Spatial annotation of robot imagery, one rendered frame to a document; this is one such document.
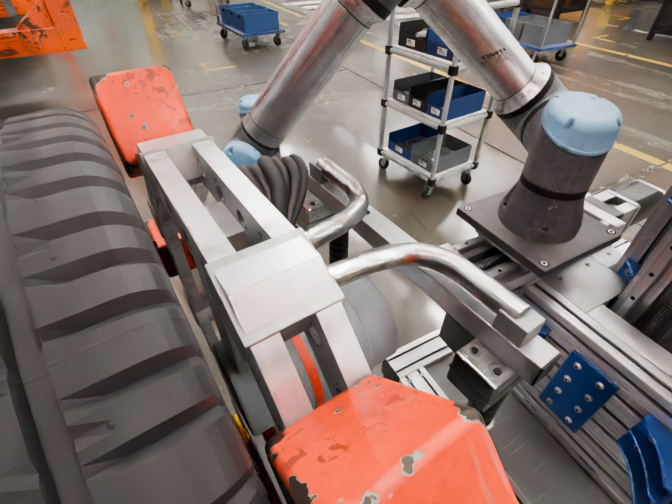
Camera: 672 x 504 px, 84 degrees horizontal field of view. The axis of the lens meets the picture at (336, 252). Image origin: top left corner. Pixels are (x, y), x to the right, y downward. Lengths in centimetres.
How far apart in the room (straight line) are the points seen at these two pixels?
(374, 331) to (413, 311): 121
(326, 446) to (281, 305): 8
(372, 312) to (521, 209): 41
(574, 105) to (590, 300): 36
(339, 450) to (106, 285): 12
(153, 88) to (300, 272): 28
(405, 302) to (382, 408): 152
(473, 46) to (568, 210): 33
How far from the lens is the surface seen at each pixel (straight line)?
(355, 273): 38
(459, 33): 76
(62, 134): 27
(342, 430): 19
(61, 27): 386
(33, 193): 23
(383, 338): 49
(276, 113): 65
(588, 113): 75
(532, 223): 78
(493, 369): 40
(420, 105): 228
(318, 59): 61
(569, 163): 74
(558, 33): 560
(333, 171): 53
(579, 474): 128
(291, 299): 22
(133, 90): 44
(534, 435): 127
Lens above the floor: 127
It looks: 42 degrees down
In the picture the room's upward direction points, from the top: straight up
